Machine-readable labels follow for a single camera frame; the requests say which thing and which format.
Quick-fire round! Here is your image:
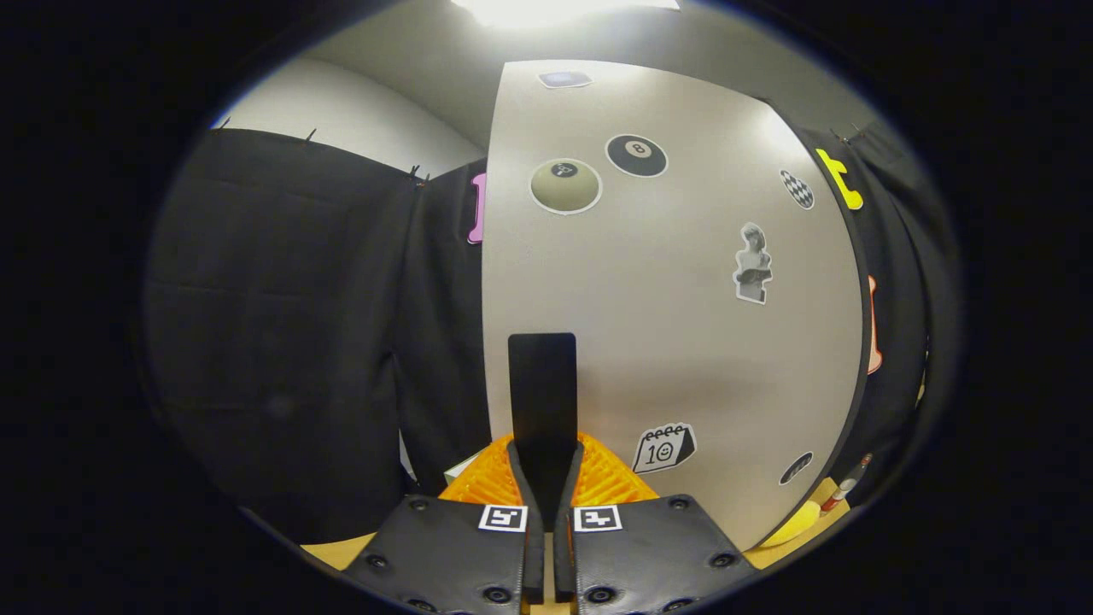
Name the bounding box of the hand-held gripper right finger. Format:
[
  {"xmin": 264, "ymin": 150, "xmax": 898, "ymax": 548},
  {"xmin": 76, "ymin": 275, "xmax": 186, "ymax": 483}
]
[{"xmin": 553, "ymin": 434, "xmax": 757, "ymax": 615}]

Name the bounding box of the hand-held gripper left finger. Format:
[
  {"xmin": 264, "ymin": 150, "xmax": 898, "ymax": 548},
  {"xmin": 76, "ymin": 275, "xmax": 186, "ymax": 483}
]
[{"xmin": 342, "ymin": 436, "xmax": 546, "ymax": 615}]

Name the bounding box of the dark grey shoe cabinet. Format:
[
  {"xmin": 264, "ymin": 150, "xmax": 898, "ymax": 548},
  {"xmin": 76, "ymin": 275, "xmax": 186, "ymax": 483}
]
[{"xmin": 756, "ymin": 96, "xmax": 874, "ymax": 548}]

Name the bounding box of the yellow textured toy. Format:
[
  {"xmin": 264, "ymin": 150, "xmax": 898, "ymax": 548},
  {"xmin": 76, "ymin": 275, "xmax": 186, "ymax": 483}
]
[{"xmin": 758, "ymin": 500, "xmax": 822, "ymax": 549}]

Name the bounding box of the white pen with red cap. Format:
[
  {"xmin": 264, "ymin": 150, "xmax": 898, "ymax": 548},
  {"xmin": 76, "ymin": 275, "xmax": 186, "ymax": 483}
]
[{"xmin": 821, "ymin": 453, "xmax": 874, "ymax": 513}]

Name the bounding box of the large ceiling light panel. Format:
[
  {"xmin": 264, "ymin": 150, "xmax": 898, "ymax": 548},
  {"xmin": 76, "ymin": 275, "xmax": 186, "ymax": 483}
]
[{"xmin": 453, "ymin": 0, "xmax": 681, "ymax": 26}]

